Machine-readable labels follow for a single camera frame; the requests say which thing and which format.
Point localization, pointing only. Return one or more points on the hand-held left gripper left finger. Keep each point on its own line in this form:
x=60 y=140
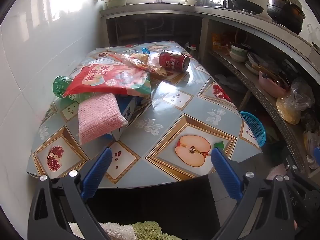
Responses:
x=97 y=172

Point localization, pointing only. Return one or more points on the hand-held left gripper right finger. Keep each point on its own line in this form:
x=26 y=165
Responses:
x=226 y=175

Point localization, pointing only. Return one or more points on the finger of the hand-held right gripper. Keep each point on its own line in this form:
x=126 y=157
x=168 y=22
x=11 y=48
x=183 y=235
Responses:
x=296 y=172
x=317 y=156

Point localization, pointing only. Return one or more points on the blue plastic wastebasket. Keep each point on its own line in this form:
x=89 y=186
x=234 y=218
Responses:
x=255 y=127

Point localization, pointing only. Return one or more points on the red snack bag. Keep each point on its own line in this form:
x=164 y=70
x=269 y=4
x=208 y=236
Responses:
x=107 y=80

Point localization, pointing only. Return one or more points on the green plastic cup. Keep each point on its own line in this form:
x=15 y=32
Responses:
x=59 y=86

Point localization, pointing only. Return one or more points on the clear red print wrapper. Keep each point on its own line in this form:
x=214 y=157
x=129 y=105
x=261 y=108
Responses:
x=130 y=61

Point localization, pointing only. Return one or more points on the red drink can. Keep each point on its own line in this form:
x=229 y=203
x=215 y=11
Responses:
x=172 y=60

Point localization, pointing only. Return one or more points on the blue wrapper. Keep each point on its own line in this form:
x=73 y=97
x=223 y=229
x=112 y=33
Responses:
x=145 y=50

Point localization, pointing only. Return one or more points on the white yellow plastic bag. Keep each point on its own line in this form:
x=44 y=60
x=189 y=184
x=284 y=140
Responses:
x=311 y=140

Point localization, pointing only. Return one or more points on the pink white plastic bag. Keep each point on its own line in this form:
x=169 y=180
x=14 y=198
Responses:
x=273 y=171

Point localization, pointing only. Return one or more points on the plastic bag of yellow food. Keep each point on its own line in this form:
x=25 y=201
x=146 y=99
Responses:
x=290 y=110

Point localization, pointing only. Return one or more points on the pink knitted cloth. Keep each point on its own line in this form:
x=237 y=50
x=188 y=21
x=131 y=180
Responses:
x=100 y=117

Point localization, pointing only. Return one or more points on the white fuzzy cloth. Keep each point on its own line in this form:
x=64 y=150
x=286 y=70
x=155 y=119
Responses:
x=117 y=231

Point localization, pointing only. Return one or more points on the blue tissue pack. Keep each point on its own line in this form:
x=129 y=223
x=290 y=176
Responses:
x=128 y=106

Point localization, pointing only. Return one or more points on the green fuzzy cloth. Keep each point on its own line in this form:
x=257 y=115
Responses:
x=150 y=230

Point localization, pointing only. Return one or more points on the metal edged shelf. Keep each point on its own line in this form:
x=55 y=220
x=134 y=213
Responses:
x=262 y=95

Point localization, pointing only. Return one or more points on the pink basin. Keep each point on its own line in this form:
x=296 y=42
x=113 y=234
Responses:
x=271 y=87

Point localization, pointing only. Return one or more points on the fruit print tablecloth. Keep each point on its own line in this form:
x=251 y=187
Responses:
x=162 y=120

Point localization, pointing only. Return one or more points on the bundle of kitchen utensils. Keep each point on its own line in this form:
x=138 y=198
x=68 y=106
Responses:
x=272 y=73

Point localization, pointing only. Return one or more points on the white crumpled plastic bag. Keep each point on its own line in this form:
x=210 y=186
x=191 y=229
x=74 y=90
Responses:
x=230 y=81

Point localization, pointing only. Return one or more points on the stack of white plates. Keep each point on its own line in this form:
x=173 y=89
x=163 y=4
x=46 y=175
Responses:
x=252 y=60

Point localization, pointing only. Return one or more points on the white green bowl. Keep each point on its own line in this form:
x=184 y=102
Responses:
x=240 y=48

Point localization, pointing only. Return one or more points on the orange packet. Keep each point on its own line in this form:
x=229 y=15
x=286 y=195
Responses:
x=217 y=41

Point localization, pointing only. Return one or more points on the black cooking pot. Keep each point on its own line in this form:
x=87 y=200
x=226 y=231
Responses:
x=285 y=15

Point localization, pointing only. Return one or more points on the black wok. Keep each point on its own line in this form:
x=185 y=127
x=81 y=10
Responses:
x=246 y=5

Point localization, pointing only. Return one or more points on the green basin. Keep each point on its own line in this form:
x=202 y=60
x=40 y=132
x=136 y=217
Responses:
x=116 y=2

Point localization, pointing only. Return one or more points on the concrete kitchen counter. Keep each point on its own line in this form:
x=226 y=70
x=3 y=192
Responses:
x=175 y=8

